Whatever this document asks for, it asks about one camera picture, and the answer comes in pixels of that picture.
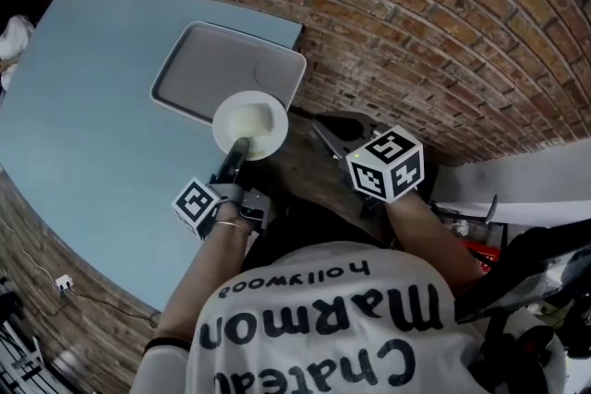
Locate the white plate item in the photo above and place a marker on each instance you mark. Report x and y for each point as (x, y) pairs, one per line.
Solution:
(251, 120)

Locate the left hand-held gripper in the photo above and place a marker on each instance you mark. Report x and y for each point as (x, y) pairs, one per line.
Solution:
(196, 206)

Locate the light blue table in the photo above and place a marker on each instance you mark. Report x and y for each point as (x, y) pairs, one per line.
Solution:
(88, 129)

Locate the person's left forearm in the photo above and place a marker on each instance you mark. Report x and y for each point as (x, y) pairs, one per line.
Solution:
(203, 277)

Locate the white board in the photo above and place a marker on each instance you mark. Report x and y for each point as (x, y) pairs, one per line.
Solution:
(517, 180)

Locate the grey plastic tray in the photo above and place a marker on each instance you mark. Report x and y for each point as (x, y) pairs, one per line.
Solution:
(217, 62)

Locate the white power strip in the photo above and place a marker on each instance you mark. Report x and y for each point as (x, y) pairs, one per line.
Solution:
(64, 282)

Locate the red box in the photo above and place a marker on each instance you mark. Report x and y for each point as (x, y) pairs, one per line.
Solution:
(485, 254)

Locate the black equipment frame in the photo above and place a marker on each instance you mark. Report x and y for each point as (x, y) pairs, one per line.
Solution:
(535, 281)

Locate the person's right forearm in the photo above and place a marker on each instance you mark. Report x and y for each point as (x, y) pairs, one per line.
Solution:
(429, 240)

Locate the white printed t-shirt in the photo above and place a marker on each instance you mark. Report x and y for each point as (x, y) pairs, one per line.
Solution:
(323, 327)

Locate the black metal rack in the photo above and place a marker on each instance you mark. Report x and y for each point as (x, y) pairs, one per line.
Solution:
(18, 346)

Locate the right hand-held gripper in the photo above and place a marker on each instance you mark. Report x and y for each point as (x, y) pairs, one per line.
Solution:
(387, 165)

